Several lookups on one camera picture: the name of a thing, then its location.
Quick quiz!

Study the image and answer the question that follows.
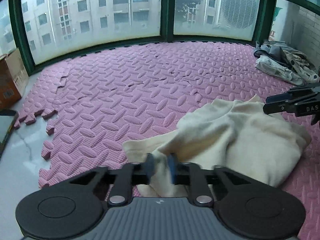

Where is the cream sweater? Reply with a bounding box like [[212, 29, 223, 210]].
[[122, 95, 312, 198]]

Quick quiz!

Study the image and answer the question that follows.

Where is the pink foam mat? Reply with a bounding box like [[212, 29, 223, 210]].
[[14, 41, 320, 240]]

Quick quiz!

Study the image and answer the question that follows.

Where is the cardboard box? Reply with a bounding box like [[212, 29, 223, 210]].
[[0, 47, 29, 109]]

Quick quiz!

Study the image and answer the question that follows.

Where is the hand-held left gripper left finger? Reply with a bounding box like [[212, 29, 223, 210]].
[[68, 154, 157, 207]]

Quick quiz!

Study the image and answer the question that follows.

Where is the green window frame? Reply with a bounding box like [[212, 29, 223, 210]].
[[0, 0, 320, 73]]

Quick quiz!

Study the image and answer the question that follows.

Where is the printed wall poster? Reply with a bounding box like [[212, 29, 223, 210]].
[[269, 5, 283, 42]]

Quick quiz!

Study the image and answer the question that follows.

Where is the outdoor air conditioner unit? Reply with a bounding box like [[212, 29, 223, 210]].
[[216, 0, 260, 40]]

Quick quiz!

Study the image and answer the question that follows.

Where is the tan patterned garment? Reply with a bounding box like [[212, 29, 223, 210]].
[[282, 46, 318, 80]]

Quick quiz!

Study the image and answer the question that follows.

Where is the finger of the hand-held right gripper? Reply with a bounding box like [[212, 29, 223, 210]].
[[265, 82, 320, 104], [263, 100, 298, 115]]

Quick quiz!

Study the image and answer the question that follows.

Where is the light patterned garment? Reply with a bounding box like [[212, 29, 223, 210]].
[[255, 52, 319, 85]]

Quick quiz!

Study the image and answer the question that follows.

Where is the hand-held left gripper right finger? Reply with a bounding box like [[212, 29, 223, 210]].
[[167, 154, 252, 207]]

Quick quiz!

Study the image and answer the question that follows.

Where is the dark grey garment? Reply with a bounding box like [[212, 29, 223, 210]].
[[254, 41, 292, 60]]

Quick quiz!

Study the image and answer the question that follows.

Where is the black smartphone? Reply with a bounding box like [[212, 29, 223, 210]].
[[0, 109, 19, 155]]

